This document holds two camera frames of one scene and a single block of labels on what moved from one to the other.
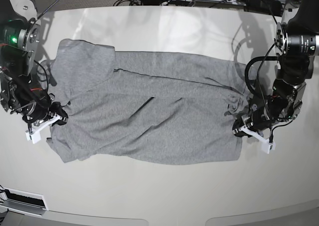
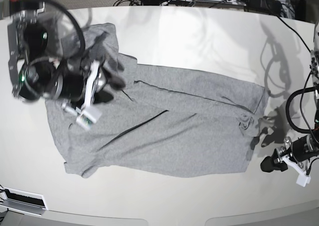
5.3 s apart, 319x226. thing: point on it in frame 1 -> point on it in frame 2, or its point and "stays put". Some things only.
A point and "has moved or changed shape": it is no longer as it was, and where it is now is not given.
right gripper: (258, 119) -> (302, 149)
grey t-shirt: (167, 108) has moved or changed shape
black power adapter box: (259, 5) stays put
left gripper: (38, 110) -> (69, 86)
